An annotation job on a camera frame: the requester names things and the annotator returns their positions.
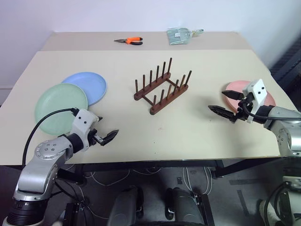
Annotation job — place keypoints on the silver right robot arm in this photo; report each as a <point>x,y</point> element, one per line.
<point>285,127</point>

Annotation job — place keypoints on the dark rounded robot leg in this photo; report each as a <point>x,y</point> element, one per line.
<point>184,207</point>
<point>123,207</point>

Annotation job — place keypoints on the green packaged pouch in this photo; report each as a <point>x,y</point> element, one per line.
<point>178,36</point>

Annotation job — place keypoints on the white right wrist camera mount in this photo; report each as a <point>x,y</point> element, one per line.
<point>258,93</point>

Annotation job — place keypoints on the white rounded device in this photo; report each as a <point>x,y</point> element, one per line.
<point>277,214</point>

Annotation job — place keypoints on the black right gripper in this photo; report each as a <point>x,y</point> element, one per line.
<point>245,109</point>

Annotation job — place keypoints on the green plastic plate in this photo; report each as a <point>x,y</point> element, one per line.
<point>57,103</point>

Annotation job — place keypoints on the blue plastic plate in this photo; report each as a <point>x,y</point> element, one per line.
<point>91,86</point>

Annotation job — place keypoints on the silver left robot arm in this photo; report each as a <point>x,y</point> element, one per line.
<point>44,160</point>

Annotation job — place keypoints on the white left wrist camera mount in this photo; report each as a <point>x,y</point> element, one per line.
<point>82,120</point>

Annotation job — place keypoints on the red plastic plate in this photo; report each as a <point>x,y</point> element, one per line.
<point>235,103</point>

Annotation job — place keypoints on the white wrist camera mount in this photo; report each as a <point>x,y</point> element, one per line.
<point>82,120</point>
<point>258,93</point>

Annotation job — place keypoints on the wooden dish rack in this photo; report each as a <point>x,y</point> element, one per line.
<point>164,100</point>

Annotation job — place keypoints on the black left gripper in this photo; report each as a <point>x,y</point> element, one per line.
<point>94,139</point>

